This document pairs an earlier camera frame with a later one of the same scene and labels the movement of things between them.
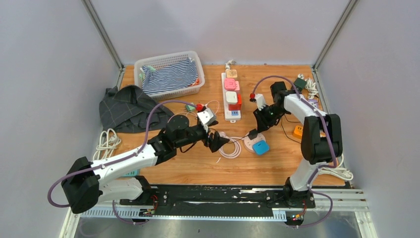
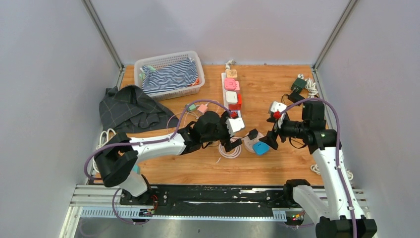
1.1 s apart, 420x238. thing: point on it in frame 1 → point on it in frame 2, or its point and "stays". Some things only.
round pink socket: x=248 y=144 stays
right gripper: x=263 y=123 → x=271 y=138
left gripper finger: x=214 y=143 → x=229 y=146
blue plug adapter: x=261 y=147 stays
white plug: x=231 y=97 stays
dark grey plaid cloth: x=126 y=108 stays
